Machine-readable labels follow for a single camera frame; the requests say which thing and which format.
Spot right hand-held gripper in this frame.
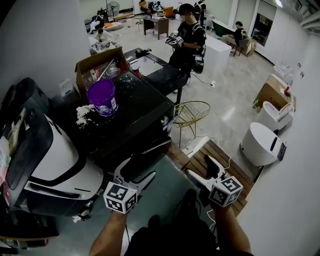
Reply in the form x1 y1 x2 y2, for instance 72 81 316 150
186 154 244 208

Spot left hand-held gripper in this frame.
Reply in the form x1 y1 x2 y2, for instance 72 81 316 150
103 157 157 215

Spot dark round washing machine door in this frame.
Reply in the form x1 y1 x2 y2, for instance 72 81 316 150
119 136 173 181

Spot person's right forearm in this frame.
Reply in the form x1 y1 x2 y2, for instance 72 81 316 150
212 203 252 256

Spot person's left forearm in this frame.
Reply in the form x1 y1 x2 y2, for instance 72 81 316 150
88 211 131 256

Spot cardboard box with items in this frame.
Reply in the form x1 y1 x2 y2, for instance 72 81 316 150
74 46 131 100

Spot wooden slatted platform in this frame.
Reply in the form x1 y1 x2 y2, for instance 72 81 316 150
182 139 255 217

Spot person's right shoe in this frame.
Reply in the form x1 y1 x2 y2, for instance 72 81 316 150
181 188 199 209

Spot person's shoe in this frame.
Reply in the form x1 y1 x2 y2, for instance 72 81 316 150
181 188 199 209
148 214 162 229

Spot person's left shoe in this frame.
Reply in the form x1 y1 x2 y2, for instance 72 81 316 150
148 214 162 229

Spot white cylindrical toilet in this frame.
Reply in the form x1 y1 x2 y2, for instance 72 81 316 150
240 121 287 167

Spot person's black clothing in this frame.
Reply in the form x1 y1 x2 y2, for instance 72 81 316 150
123 197 254 256

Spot white powder pile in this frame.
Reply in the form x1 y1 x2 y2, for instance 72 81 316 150
75 104 97 126

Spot white and black appliance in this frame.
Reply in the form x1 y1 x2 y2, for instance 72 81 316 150
0 77 105 219

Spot purple plastic bucket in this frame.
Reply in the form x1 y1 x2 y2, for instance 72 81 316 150
86 78 119 117

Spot white toilet with raised lid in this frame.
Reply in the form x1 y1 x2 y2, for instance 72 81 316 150
257 100 295 131

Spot closed brown cardboard box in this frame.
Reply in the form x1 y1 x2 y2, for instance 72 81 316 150
239 38 258 57
256 73 296 111

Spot black table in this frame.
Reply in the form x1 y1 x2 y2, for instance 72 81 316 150
124 47 190 105

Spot metal rod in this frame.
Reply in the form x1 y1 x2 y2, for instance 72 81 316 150
96 58 116 84

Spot small white box appliance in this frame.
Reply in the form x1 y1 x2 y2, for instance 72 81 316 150
59 78 76 97

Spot white counter cabinet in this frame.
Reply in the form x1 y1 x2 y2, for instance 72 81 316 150
204 34 232 76

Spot pink leaflet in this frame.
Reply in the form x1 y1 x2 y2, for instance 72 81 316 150
0 136 12 186

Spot orange cushion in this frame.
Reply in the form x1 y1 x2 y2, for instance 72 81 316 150
103 21 124 32

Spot brown wooden desk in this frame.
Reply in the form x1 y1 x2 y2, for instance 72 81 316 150
142 16 170 41

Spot low wooden bench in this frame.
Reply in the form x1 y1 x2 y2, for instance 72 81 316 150
112 13 135 22

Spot black standing fan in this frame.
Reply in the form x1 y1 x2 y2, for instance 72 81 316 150
106 1 121 17

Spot white power strip with cable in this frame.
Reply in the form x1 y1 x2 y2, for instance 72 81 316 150
181 134 211 158

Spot thin white cable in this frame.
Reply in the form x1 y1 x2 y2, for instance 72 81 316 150
219 152 233 176

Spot gold wire chair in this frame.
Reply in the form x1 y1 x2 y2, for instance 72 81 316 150
172 100 212 149

